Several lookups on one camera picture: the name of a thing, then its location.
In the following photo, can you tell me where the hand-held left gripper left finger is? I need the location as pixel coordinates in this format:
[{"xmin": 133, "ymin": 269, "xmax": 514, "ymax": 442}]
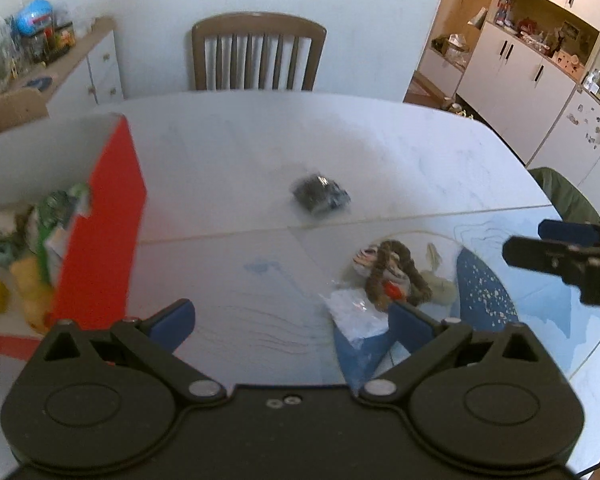
[{"xmin": 30, "ymin": 298, "xmax": 228, "ymax": 401}]

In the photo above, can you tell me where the blue round toy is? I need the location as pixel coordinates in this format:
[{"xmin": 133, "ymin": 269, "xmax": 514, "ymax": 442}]
[{"xmin": 14, "ymin": 0, "xmax": 56, "ymax": 37}]

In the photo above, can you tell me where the green tinsel bundle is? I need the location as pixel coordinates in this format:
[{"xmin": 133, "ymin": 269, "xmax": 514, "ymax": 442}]
[{"xmin": 35, "ymin": 183, "xmax": 92, "ymax": 281}]

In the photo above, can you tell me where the white wall cupboard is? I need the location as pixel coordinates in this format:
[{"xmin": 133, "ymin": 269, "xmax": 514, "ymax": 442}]
[{"xmin": 405, "ymin": 0, "xmax": 600, "ymax": 181}]

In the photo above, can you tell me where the red cardboard box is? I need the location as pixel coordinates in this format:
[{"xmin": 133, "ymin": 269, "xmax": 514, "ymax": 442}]
[{"xmin": 0, "ymin": 112, "xmax": 148, "ymax": 361}]

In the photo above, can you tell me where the brown paper packet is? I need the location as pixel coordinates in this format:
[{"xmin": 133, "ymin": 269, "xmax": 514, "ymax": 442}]
[{"xmin": 12, "ymin": 204, "xmax": 38, "ymax": 256}]

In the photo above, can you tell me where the brown fuzzy toy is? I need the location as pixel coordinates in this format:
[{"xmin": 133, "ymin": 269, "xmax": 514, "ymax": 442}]
[{"xmin": 352, "ymin": 240, "xmax": 433, "ymax": 313}]

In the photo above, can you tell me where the blue paper sheet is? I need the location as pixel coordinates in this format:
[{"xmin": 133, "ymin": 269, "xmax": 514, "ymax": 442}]
[{"xmin": 332, "ymin": 320, "xmax": 397, "ymax": 392}]

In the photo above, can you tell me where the dark silver foil packet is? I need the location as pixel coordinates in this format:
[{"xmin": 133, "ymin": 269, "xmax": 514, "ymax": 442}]
[{"xmin": 291, "ymin": 172, "xmax": 352, "ymax": 219}]

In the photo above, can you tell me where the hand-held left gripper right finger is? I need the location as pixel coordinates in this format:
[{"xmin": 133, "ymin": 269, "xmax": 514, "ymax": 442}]
[{"xmin": 360, "ymin": 300, "xmax": 563, "ymax": 403}]

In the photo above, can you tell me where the black cable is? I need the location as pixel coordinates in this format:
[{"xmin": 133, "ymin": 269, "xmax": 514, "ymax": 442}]
[{"xmin": 575, "ymin": 440, "xmax": 600, "ymax": 477}]

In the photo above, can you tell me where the white sideboard with wooden top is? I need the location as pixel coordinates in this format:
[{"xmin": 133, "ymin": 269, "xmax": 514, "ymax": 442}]
[{"xmin": 0, "ymin": 16, "xmax": 126, "ymax": 122}]

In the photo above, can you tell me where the pale green cloth piece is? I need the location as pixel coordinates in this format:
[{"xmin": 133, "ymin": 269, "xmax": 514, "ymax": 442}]
[{"xmin": 420, "ymin": 242, "xmax": 457, "ymax": 307}]

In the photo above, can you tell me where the brown cardboard box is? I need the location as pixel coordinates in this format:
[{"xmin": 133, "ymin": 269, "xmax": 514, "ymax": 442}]
[{"xmin": 0, "ymin": 89, "xmax": 50, "ymax": 140}]

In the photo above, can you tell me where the wooden chair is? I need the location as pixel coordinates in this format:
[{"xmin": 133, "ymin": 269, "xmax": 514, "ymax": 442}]
[{"xmin": 191, "ymin": 11, "xmax": 328, "ymax": 92}]

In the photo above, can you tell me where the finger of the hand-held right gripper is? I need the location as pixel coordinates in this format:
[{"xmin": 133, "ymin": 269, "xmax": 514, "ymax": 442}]
[
  {"xmin": 538, "ymin": 219, "xmax": 600, "ymax": 250},
  {"xmin": 502, "ymin": 236, "xmax": 600, "ymax": 307}
]

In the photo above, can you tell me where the white plastic bag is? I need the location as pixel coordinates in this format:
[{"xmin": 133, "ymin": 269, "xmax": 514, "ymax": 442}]
[{"xmin": 322, "ymin": 287, "xmax": 390, "ymax": 339}]

